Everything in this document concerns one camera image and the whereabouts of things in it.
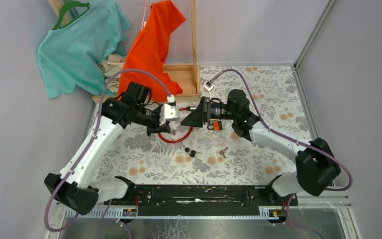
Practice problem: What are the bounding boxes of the silver keys on ring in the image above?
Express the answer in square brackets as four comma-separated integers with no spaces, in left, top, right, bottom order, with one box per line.
[218,147,228,158]

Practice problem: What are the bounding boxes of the black headed keys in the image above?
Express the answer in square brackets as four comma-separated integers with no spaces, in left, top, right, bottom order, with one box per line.
[184,147,201,158]

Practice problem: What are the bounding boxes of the wooden clothes rack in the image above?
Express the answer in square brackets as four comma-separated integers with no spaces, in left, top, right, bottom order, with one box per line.
[48,0,201,104]

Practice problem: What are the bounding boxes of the teal shirt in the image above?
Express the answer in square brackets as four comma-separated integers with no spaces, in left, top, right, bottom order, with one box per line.
[37,0,132,98]

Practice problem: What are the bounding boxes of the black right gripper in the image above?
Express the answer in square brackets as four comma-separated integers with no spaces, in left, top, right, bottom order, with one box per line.
[181,97,237,127]

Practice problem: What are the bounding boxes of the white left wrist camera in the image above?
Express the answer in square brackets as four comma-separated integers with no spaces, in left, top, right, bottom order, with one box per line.
[161,104,180,121]

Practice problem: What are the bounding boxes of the red cable lock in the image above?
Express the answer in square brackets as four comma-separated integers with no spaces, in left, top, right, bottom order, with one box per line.
[157,105,198,144]

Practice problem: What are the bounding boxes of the orange black padlock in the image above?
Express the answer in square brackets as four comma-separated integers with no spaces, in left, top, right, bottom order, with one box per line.
[207,120,223,131]

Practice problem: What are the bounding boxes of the pink clothes hanger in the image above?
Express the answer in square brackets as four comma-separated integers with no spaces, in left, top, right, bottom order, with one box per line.
[140,0,152,30]

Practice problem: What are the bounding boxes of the floral table mat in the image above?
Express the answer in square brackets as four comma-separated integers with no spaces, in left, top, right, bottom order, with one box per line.
[92,66,311,185]

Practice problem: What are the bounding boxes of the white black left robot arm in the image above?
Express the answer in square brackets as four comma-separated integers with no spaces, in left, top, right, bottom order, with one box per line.
[44,82,179,215]

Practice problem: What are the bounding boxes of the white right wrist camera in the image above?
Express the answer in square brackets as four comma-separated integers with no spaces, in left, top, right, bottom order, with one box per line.
[202,81,215,92]

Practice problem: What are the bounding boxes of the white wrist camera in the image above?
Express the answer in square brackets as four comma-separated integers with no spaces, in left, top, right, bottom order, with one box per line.
[161,104,180,121]
[202,81,215,92]

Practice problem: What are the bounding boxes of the aluminium frame rail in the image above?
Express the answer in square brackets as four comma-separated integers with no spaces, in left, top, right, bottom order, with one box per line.
[294,0,338,71]

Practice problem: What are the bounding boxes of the orange shirt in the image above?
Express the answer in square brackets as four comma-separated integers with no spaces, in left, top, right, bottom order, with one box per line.
[118,0,186,102]

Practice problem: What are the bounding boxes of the beige crumpled cloth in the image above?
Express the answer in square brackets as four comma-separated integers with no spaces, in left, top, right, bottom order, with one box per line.
[97,54,125,94]

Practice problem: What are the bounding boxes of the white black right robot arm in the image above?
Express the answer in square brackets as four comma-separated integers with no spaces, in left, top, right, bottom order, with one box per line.
[181,90,341,205]

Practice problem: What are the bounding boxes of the green clothes hanger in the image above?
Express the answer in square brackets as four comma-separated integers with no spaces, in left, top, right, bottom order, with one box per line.
[49,0,90,30]

